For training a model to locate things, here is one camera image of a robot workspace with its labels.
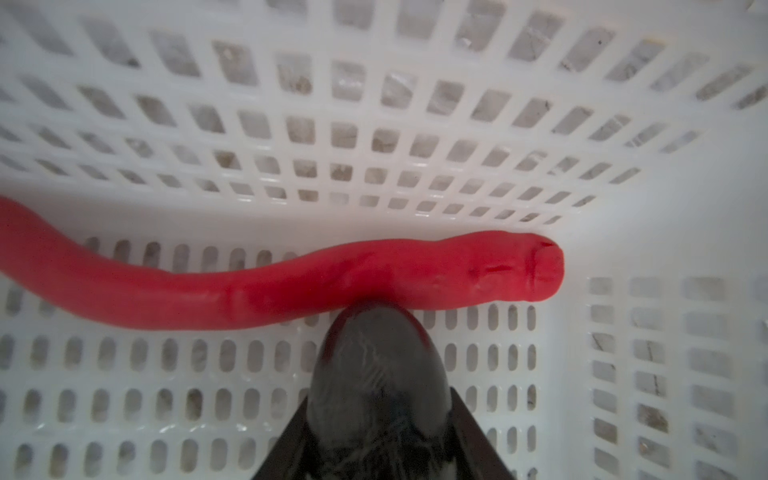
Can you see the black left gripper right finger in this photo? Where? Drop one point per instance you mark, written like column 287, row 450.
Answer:
column 475, row 457

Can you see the white plastic basket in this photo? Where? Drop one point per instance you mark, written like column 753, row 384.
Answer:
column 207, row 136

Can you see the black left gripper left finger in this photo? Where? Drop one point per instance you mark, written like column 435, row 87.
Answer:
column 286, row 459

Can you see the red toy chili pepper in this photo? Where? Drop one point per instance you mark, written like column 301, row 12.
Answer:
column 448, row 274

